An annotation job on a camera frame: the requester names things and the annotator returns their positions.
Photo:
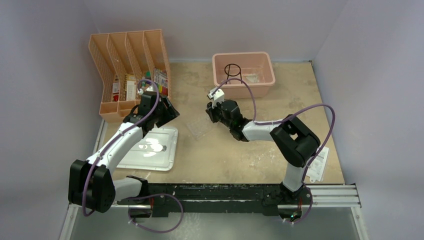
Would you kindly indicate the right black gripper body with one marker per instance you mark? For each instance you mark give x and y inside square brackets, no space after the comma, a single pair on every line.
[220,116]

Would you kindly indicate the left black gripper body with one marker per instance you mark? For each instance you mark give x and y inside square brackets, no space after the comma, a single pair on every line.
[160,115]

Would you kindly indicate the clear plastic well plate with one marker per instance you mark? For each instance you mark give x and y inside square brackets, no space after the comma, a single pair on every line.
[199,127]

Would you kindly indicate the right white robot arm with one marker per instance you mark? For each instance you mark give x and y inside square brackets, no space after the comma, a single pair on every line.
[297,143]

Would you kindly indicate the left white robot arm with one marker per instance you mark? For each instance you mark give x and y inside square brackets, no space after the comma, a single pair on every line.
[90,181]

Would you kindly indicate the colourful items in organizer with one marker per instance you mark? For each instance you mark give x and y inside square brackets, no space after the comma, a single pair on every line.
[160,78]

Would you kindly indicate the white red box in organizer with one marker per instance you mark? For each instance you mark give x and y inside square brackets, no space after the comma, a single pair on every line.
[129,92]

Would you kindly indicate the pink plastic bin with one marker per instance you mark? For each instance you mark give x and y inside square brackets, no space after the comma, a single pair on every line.
[250,63]

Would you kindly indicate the peach slotted file organizer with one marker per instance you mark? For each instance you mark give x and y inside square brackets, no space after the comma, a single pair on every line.
[126,53]

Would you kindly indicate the white instruction sheet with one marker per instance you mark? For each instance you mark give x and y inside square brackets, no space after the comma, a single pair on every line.
[316,170]

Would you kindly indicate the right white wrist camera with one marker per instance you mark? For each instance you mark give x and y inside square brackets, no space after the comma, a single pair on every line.
[216,96]

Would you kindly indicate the black wire tripod stand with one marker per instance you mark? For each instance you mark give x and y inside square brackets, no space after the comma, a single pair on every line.
[233,73]

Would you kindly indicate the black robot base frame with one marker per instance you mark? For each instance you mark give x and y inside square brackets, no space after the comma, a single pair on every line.
[271,200]

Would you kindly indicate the aluminium rail frame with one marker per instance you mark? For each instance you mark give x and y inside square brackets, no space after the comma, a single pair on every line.
[217,158]

